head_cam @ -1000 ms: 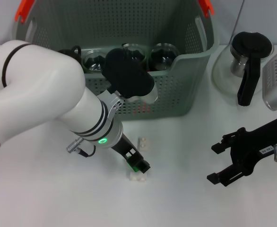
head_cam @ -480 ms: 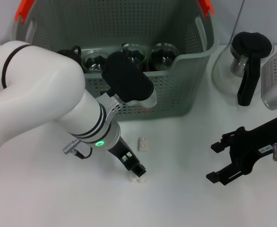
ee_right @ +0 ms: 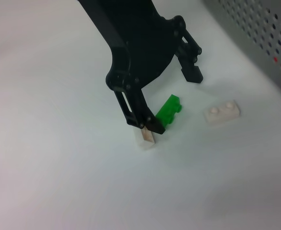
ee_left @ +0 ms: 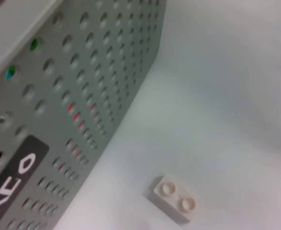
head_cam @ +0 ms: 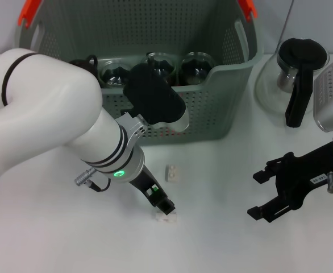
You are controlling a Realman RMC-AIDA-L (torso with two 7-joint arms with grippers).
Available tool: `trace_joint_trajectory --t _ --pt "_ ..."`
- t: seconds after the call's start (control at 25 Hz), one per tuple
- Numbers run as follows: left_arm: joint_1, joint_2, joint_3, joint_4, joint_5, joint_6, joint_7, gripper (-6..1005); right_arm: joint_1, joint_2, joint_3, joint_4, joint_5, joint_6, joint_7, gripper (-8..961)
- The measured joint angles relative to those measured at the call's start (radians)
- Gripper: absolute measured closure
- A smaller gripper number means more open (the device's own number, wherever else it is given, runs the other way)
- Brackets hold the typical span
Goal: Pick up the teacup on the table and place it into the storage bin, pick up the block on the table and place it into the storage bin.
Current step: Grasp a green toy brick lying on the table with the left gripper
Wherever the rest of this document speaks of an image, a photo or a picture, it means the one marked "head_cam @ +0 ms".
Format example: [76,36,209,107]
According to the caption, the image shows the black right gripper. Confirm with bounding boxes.
[247,143,333,224]

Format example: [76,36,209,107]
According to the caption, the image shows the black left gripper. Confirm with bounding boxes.
[129,164,176,215]

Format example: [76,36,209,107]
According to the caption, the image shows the white narrow toy brick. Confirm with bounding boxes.
[156,211,178,224]

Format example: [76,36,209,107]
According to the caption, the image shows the glass teacup black sleeve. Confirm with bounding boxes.
[179,52,215,86]
[99,60,134,88]
[140,52,179,86]

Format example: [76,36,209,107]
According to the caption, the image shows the off-white plate toy brick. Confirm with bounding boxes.
[165,164,179,183]

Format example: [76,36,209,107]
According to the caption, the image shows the grey perforated plastic basket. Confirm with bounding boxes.
[14,0,265,147]

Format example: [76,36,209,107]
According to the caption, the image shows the black clay teapot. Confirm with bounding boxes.
[69,55,99,76]

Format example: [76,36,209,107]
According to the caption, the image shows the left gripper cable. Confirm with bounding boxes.
[74,167,112,194]

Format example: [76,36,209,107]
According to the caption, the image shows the glass teapot black handle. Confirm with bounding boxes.
[254,38,331,128]

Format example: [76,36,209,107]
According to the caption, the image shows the orange basket handle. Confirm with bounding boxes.
[238,0,259,22]
[18,0,42,29]

